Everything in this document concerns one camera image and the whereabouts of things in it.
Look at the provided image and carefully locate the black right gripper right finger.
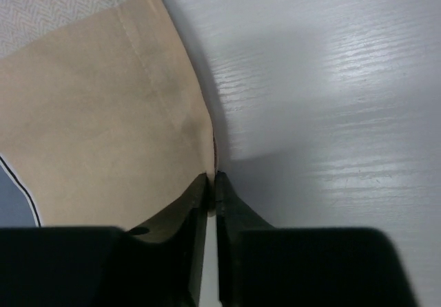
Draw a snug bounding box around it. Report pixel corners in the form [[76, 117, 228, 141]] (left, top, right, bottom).
[[215, 172, 416, 306]]

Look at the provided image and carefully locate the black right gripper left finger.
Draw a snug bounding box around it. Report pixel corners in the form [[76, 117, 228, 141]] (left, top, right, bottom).
[[1, 174, 208, 306]]

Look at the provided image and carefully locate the blue beige plaid cloth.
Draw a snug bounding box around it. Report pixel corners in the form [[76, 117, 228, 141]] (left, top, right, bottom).
[[1, 0, 215, 229]]

